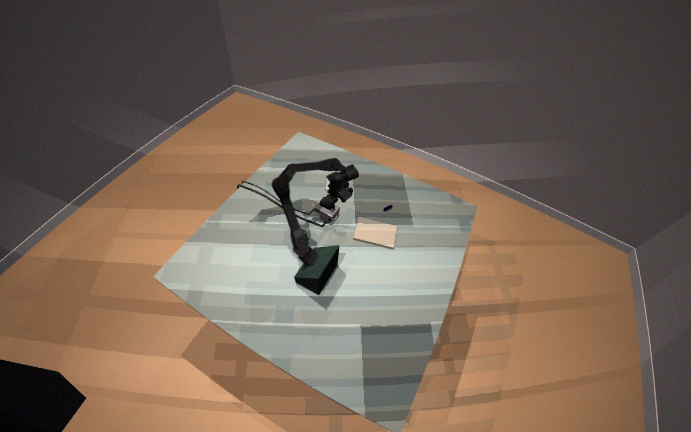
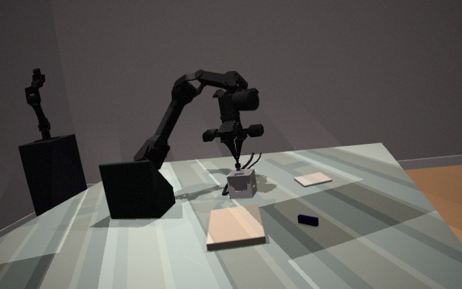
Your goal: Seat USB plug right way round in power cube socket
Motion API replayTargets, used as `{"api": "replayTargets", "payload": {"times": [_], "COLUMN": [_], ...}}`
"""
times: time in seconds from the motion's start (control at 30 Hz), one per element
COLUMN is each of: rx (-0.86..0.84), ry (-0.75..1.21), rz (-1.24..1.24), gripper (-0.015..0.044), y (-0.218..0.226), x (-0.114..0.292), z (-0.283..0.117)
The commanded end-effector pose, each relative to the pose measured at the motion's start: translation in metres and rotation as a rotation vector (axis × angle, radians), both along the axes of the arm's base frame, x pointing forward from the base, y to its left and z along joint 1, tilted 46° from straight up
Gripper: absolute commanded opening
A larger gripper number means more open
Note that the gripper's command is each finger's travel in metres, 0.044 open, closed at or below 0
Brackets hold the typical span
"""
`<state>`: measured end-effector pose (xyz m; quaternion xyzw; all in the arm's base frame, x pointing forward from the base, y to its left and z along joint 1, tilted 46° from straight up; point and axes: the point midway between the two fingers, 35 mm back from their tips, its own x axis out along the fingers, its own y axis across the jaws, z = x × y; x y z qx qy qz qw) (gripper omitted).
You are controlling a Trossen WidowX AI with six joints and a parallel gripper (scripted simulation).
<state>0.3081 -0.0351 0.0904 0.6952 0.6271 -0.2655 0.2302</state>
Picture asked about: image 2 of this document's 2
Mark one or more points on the flat beige square box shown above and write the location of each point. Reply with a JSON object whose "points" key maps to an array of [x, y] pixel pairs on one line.
{"points": [[235, 227]]}

